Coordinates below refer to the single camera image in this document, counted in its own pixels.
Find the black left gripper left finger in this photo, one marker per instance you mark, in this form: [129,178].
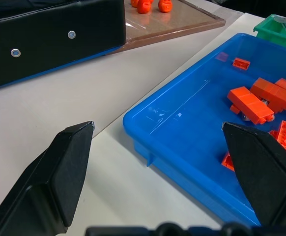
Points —
[59,172]

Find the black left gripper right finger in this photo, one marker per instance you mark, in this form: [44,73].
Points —
[263,177]

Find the green plastic bin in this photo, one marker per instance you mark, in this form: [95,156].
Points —
[279,32]

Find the orange-red building brick corner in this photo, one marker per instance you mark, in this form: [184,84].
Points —
[227,161]

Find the long orange-red plastic building brick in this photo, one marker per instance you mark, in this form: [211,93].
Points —
[249,104]

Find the orange-red building brick assembly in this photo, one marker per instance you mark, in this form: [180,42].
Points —
[278,94]

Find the blue plastic tray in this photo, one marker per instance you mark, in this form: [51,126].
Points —
[192,118]

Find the small orange brick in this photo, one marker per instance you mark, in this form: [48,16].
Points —
[241,64]

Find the black leather case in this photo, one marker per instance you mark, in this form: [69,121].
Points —
[47,39]

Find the brown board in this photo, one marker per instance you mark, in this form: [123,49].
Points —
[172,23]

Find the orange figurine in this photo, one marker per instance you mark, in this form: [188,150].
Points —
[143,6]
[165,5]

